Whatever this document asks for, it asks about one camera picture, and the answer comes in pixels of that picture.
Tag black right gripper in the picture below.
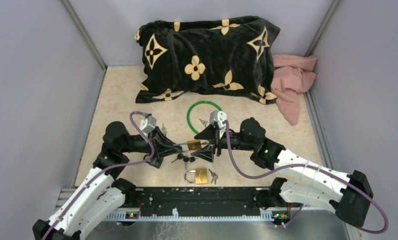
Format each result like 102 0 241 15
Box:
191 122 256 162

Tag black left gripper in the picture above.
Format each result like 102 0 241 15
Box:
120 125 182 161

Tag brass padlock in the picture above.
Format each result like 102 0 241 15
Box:
178 139 208 151
183 168 209 185

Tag silver padlock keys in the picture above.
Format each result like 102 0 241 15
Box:
161 123 168 136

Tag single black headed key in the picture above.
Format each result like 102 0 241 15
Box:
170 153 184 164

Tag silver cable lock keys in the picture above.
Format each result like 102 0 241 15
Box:
198 118 209 128

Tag keys of padlock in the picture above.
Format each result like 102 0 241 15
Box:
209 169 219 185

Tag green cable lock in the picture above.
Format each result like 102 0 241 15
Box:
186 100 224 135

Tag black u-lock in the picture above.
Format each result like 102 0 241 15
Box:
146 154 164 169

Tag black headed keys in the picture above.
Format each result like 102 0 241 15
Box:
182 155 196 170

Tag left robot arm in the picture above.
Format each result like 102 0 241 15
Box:
32 121 183 240

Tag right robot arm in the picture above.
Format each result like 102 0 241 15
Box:
194 117 374 228

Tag black floral plush blanket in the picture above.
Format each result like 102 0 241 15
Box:
134 15 280 105

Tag pink cloth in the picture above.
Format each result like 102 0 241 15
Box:
270 54 318 126

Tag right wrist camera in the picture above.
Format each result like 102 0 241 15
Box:
209 109 227 139

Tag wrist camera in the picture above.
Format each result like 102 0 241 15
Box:
209 109 227 139
139 114 157 135

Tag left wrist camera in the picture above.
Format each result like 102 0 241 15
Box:
139 114 157 135

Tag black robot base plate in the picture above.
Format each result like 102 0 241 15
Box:
111 178 303 223

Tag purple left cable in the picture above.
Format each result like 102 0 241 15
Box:
41 111 155 240

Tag purple cable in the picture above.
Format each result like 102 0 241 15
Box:
222 119 390 235
41 111 155 240

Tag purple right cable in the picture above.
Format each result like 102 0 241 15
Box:
222 119 390 235

